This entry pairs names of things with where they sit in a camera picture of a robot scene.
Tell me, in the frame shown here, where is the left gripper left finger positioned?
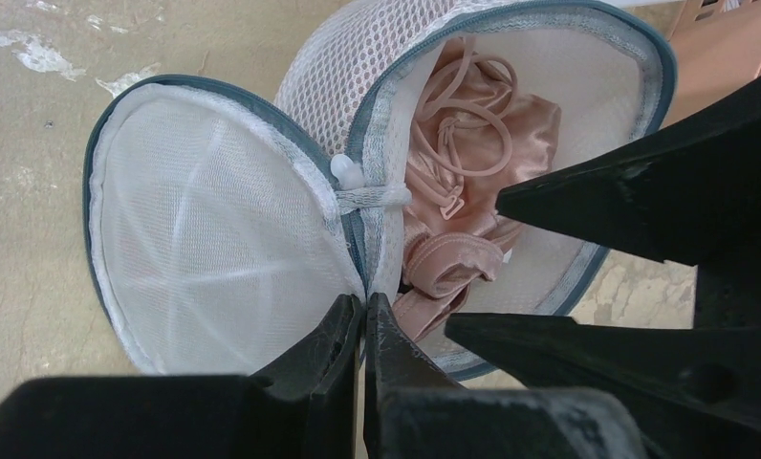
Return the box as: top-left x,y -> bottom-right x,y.
0,295 -> 363,458

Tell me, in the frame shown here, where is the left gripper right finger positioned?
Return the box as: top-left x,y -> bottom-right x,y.
363,294 -> 647,458

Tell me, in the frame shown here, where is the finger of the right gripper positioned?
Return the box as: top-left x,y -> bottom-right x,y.
496,76 -> 761,266
445,314 -> 761,458

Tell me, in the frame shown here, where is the white mesh laundry bag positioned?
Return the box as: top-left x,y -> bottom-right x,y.
84,1 -> 677,381

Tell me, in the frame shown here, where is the pink bra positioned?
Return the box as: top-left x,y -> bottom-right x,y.
392,35 -> 561,340

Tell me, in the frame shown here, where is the orange plastic organizer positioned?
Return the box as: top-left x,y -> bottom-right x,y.
663,0 -> 761,126

